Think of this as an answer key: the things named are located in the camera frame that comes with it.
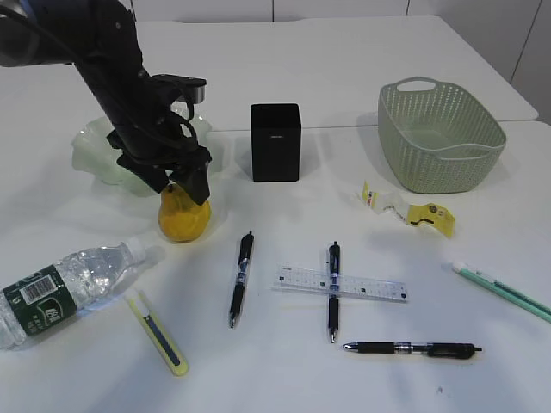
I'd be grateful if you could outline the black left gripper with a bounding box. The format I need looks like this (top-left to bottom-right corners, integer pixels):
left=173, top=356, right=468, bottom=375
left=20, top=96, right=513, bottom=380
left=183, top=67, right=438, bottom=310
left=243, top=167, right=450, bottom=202
left=107, top=124, right=212, bottom=205

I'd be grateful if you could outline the yellow pear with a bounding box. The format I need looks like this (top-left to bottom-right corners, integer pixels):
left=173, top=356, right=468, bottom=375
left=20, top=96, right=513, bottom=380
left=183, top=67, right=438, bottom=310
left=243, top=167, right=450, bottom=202
left=158, top=183, right=212, bottom=243

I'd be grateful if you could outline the clear plastic water bottle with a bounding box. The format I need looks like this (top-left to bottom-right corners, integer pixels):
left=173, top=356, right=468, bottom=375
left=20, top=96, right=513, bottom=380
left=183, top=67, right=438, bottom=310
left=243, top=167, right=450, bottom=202
left=1, top=238, right=146, bottom=350

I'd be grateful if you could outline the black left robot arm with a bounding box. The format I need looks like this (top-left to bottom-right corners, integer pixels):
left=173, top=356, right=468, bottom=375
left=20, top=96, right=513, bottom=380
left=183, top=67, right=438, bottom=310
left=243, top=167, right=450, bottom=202
left=1, top=0, right=212, bottom=206

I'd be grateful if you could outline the green wavy glass plate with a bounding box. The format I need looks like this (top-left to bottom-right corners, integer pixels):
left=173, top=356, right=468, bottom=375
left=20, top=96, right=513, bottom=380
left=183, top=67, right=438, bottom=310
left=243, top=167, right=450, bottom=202
left=71, top=104, right=214, bottom=195

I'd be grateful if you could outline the black gel pen left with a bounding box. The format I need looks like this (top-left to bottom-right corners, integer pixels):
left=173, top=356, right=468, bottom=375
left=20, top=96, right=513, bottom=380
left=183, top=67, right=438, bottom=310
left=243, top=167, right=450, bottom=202
left=228, top=231, right=254, bottom=329

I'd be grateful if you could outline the black gel pen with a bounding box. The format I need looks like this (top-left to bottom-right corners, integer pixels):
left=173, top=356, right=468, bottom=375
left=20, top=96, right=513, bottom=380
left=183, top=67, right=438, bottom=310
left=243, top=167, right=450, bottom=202
left=328, top=241, right=341, bottom=343
left=342, top=342, right=482, bottom=360
left=228, top=231, right=254, bottom=329

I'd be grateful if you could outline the black square pen holder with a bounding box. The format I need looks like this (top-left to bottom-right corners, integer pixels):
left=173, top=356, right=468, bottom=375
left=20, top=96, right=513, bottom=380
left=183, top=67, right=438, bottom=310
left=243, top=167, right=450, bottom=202
left=251, top=103, right=301, bottom=182

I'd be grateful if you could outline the yellow utility knife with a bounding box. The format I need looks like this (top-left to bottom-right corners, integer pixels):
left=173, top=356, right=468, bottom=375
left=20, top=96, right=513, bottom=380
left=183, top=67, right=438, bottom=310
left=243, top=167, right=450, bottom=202
left=126, top=291, right=189, bottom=377

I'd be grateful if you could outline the clear plastic ruler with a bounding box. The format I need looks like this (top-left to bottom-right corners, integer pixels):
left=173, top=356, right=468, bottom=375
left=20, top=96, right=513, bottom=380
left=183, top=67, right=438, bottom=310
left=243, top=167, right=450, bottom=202
left=272, top=266, right=409, bottom=303

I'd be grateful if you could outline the black gel pen middle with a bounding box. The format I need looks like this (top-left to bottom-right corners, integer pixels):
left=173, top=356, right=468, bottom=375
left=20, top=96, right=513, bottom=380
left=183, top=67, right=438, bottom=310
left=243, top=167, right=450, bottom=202
left=328, top=241, right=341, bottom=343

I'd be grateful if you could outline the green woven plastic basket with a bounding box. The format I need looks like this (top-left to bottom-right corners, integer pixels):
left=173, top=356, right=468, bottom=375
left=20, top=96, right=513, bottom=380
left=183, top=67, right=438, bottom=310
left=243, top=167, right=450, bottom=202
left=378, top=77, right=507, bottom=194

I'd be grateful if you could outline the black gel pen bottom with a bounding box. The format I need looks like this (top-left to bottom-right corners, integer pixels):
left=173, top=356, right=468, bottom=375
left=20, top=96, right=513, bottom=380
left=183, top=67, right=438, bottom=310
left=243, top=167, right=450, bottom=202
left=342, top=342, right=482, bottom=360

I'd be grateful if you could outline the green white mechanical pencil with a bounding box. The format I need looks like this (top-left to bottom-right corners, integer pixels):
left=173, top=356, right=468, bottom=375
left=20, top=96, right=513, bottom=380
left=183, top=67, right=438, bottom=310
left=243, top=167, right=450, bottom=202
left=450, top=262, right=550, bottom=323

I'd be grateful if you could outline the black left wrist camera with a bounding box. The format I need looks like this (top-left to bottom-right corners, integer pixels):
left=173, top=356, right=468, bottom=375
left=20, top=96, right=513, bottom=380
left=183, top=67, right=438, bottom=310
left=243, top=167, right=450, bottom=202
left=151, top=74, right=207, bottom=104

